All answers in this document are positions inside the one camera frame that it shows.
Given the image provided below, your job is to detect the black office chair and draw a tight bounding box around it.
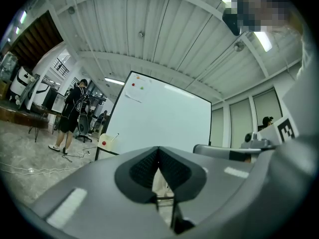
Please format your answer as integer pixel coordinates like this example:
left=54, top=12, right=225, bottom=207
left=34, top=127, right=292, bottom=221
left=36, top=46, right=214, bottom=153
left=75, top=113, right=93, bottom=143

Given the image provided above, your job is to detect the dark wooden table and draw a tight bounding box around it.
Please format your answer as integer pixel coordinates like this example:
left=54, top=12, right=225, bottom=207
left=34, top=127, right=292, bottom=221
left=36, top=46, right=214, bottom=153
left=0, top=105, right=62, bottom=143

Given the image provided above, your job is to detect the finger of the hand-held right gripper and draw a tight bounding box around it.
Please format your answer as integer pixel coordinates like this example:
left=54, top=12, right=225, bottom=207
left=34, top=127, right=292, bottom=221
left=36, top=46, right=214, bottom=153
left=193, top=144, right=252, bottom=163

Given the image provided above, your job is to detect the black floor cable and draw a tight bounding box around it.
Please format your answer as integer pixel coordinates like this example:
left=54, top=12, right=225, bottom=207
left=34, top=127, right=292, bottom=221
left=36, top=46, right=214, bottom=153
left=63, top=145, right=98, bottom=163

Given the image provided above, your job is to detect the white floor cable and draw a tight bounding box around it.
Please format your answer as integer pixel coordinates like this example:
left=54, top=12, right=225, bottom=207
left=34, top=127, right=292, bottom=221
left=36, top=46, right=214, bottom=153
left=0, top=161, right=84, bottom=176

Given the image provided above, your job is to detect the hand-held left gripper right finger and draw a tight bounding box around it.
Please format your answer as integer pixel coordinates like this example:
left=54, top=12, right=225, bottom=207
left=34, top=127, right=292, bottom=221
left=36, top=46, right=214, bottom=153
left=158, top=135, right=317, bottom=239

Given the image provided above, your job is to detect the black head-worn camera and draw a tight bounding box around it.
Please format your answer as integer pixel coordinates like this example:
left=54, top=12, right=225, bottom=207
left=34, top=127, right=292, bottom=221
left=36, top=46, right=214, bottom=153
left=222, top=7, right=242, bottom=36

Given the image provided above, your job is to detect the white paper sheet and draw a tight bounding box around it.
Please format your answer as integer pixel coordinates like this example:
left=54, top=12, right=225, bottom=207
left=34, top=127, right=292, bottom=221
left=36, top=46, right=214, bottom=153
left=124, top=76, right=153, bottom=104

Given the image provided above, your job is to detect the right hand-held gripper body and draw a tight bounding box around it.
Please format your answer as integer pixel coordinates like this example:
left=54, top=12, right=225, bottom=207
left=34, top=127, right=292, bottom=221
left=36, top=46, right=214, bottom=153
left=240, top=118, right=299, bottom=150

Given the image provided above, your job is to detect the large whiteboard on stand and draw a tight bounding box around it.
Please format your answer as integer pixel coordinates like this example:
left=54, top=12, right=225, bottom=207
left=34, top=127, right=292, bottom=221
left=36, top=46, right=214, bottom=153
left=94, top=70, right=212, bottom=161

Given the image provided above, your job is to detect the white robot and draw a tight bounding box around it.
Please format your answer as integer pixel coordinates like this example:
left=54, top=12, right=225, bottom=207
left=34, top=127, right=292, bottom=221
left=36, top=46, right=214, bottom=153
left=9, top=66, right=35, bottom=105

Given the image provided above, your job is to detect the person's face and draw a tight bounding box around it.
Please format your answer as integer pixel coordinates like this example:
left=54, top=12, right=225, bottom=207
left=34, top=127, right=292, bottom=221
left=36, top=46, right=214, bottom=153
left=231, top=0, right=294, bottom=33

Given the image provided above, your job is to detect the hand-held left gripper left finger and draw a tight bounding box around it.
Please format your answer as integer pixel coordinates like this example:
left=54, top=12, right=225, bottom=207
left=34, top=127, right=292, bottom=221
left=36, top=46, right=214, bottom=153
left=31, top=146, right=173, bottom=239

